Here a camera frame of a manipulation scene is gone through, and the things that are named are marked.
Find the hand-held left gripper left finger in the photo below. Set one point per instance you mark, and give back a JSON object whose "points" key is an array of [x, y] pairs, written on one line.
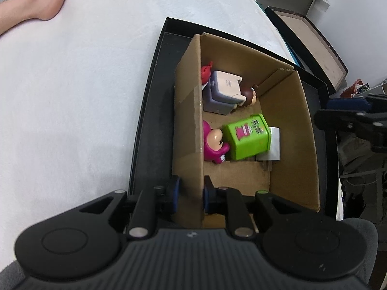
{"points": [[176, 195]]}

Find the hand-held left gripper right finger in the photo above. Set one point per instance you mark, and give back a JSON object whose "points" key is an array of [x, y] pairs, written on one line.
{"points": [[208, 195]]}

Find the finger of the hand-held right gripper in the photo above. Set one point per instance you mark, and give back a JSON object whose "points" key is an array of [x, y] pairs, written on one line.
{"points": [[356, 123], [378, 100]]}

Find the dark blue box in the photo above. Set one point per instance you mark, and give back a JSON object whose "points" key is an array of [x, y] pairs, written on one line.
{"points": [[347, 104]]}

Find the pink toy figure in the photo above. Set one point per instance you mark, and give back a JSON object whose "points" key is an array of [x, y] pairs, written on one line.
{"points": [[213, 145]]}

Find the green tin box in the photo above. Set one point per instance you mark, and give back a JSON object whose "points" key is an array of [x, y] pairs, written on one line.
{"points": [[248, 140]]}

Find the black tray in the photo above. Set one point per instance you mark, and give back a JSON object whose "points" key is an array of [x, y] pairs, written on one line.
{"points": [[154, 127]]}

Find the brown cardboard box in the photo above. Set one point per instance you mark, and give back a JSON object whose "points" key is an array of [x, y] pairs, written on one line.
{"points": [[284, 157]]}

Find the lilac and white toy box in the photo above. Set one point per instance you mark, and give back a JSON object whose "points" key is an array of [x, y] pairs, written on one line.
{"points": [[222, 92]]}

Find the brown haired toy figure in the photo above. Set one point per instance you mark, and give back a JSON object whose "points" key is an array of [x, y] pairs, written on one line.
{"points": [[250, 96]]}

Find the red and blue toy figure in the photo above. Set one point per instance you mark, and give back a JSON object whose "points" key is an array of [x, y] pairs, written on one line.
{"points": [[206, 73]]}

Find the grey shelf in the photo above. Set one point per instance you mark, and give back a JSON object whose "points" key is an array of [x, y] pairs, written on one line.
{"points": [[376, 89]]}

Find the red basket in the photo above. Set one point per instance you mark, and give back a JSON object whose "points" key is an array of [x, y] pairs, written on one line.
{"points": [[353, 89]]}

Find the black box with brown inside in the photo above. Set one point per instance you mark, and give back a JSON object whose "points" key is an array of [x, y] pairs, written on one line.
{"points": [[314, 42]]}

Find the grey cloth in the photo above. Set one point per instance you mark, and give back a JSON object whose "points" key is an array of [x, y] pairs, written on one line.
{"points": [[9, 276]]}

